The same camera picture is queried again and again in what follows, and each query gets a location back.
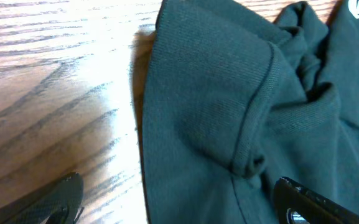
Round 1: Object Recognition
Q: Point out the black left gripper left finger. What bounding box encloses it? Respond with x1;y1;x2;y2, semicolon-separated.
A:
0;172;84;224

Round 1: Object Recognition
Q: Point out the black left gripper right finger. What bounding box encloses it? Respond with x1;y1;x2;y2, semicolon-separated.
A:
273;177;359;224

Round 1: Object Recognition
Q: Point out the black t-shirt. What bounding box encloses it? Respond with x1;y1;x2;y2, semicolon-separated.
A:
142;0;359;223

